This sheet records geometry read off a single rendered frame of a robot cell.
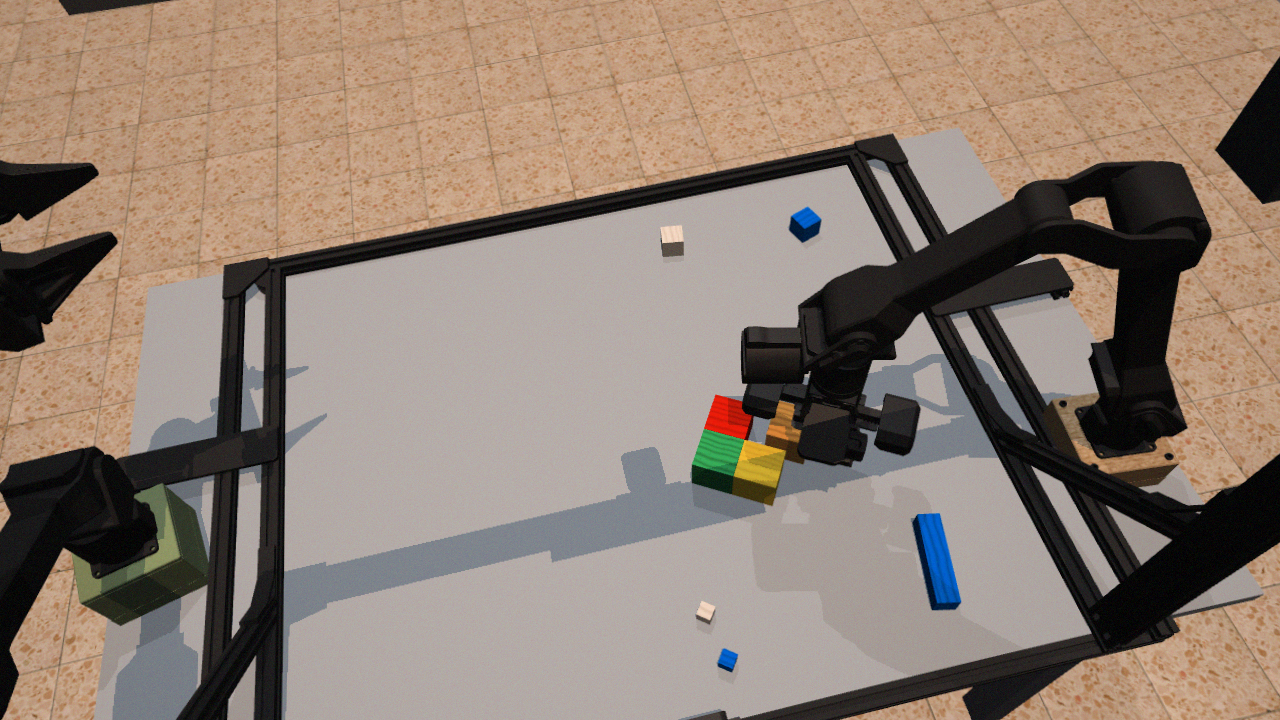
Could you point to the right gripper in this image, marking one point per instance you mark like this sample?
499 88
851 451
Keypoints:
898 418

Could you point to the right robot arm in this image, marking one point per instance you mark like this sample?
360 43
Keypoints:
867 309

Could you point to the red cube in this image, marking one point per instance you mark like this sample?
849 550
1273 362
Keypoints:
727 417

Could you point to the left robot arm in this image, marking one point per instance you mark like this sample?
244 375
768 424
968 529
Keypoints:
48 499

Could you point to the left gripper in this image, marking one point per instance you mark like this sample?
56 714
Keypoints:
34 285

